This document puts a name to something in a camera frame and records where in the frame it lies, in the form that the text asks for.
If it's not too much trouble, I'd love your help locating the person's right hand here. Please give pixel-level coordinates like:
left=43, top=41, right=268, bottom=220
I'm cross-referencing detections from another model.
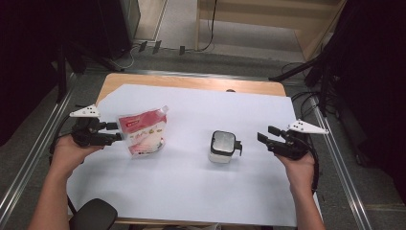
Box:
left=275, top=151, right=317, bottom=196

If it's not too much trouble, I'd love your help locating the black cabinet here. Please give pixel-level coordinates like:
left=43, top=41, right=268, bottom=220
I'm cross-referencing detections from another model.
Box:
left=95, top=0, right=142, bottom=60

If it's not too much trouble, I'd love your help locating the black tripod stand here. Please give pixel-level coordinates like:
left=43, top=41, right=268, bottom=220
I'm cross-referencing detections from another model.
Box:
left=268, top=47, right=336, bottom=118

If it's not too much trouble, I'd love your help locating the clear jar with black lid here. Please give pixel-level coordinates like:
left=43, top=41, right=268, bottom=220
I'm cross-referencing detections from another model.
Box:
left=208, top=129, right=243, bottom=165

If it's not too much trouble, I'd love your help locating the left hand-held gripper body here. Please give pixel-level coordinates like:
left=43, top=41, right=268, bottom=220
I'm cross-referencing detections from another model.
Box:
left=69, top=103, right=104, bottom=149

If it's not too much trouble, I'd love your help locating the red and white spout pouch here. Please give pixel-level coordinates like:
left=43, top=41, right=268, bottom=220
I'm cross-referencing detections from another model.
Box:
left=116, top=104, right=169, bottom=160

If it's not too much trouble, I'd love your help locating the black metal stand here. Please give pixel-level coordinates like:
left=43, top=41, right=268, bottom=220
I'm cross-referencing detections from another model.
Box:
left=56, top=41, right=124, bottom=104

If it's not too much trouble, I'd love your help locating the black chair armrest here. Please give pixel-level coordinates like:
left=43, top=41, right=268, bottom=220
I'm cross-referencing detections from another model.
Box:
left=68, top=197, right=119, bottom=230

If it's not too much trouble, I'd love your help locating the metal floor rail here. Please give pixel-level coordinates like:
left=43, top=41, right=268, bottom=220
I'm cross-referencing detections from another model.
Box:
left=310, top=95, right=372, bottom=230
left=0, top=80, right=78, bottom=221
left=85, top=65, right=276, bottom=81

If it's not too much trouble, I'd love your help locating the right hand-held gripper cable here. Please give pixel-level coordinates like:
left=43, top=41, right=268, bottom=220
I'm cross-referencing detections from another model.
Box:
left=305, top=137, right=321, bottom=195

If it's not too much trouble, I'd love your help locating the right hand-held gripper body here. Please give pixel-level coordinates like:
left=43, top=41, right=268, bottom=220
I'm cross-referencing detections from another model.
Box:
left=267, top=119, right=329, bottom=161

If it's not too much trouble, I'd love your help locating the dark curtain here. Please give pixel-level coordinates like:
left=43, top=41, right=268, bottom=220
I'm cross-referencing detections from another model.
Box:
left=319, top=0, right=406, bottom=205
left=0, top=0, right=100, bottom=148

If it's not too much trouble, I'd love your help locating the white paper sheet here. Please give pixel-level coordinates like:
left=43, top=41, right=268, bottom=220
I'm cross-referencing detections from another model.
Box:
left=65, top=83, right=324, bottom=228

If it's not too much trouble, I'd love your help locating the wooden shelf unit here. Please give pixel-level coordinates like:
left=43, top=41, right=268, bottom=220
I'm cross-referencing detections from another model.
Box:
left=194, top=0, right=348, bottom=61

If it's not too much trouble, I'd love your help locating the hanging black cable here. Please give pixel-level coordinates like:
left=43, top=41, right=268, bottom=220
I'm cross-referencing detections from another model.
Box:
left=199, top=0, right=218, bottom=53

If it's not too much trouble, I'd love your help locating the white floor cable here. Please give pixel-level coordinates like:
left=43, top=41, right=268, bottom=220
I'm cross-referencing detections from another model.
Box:
left=109, top=44, right=138, bottom=70

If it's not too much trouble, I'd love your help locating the left hand-held gripper cable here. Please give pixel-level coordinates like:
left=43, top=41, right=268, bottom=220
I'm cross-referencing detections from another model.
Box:
left=47, top=113, right=79, bottom=217

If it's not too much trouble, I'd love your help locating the hand-held gripper cable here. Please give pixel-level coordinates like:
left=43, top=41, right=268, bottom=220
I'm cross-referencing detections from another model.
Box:
left=47, top=113, right=79, bottom=217
left=305, top=137, right=321, bottom=195

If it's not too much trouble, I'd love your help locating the person's left hand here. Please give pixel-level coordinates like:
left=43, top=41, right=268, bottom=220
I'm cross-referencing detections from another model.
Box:
left=48, top=134, right=105, bottom=180

